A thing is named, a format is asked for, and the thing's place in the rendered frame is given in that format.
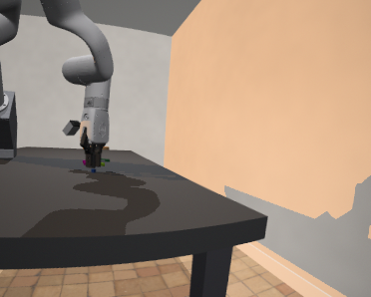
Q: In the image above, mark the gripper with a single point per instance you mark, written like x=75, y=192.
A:
x=94, y=128

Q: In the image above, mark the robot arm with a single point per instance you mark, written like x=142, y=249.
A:
x=68, y=15

